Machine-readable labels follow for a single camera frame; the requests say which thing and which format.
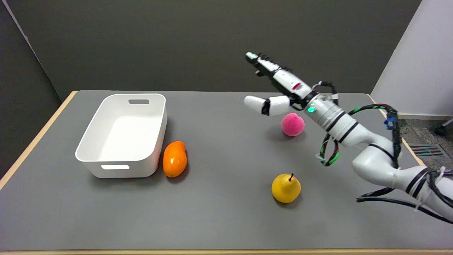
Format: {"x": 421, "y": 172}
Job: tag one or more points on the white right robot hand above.
{"x": 283, "y": 79}

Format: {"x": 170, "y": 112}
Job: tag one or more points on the orange mango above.
{"x": 175, "y": 159}

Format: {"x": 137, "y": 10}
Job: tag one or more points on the pink peach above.
{"x": 292, "y": 124}

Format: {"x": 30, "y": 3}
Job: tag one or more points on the yellow pear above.
{"x": 286, "y": 188}

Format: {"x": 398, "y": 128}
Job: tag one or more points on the floor vent grille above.
{"x": 426, "y": 151}

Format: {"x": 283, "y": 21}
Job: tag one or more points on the black chair caster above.
{"x": 442, "y": 128}

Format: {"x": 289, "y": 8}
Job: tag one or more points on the white plastic bin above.
{"x": 124, "y": 134}

